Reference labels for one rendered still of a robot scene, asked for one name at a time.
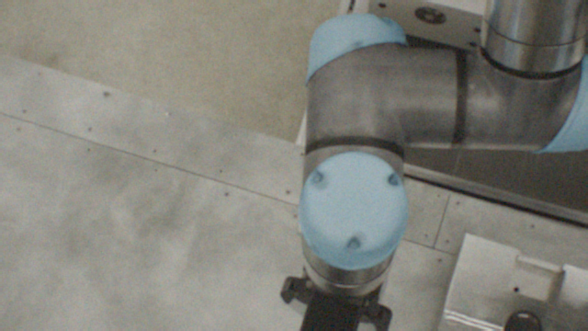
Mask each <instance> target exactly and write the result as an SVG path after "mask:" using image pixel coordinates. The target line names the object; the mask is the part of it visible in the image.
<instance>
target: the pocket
mask: <svg viewBox="0 0 588 331"><path fill-rule="evenodd" d="M563 267H564V265H563V266H562V267H558V266H554V265H551V264H550V263H548V262H546V261H543V260H539V259H536V258H533V257H529V256H525V255H522V254H519V255H516V256H515V260H514V265H513V269H512V272H511V276H510V279H509V282H508V286H507V290H509V291H515V292H518V293H521V294H524V295H526V296H530V297H533V298H536V299H539V300H542V301H545V302H551V303H554V304H557V305H558V302H559V298H560V292H561V288H562V285H563V281H564V278H565V275H566V271H567V270H563Z"/></svg>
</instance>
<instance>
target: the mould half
mask: <svg viewBox="0 0 588 331"><path fill-rule="evenodd" d="M519 254H520V249H517V248H513V247H510V246H508V245H502V244H499V243H496V242H493V241H491V240H487V239H484V238H481V237H478V236H475V235H472V234H465V235H464V237H463V239H462V241H461V243H460V245H459V247H458V250H457V252H456V254H455V256H454V259H453V262H452V266H451V269H450V272H449V275H448V278H447V284H446V287H445V290H444V293H443V297H442V300H441V303H440V306H439V309H438V313H437V316H436V320H435V328H434V331H503V324H504V322H506V320H507V318H508V317H509V316H510V314H512V313H513V312H516V311H520V310H525V311H529V312H531V313H533V314H535V315H536V316H537V317H538V319H539V320H540V322H541V325H542V331H588V271H586V270H582V269H579V268H575V267H572V266H568V265H564V267H563V270H567V271H566V275H565V278H564V281H563V285H562V288H561V292H560V298H559V302H558V305H557V304H554V303H551V302H545V301H542V300H539V299H536V298H533V297H530V296H526V295H524V294H521V293H518V292H515V291H509V290H507V286H508V282H509V279H510V276H511V272H512V269H513V265H514V262H515V256H516V255H519Z"/></svg>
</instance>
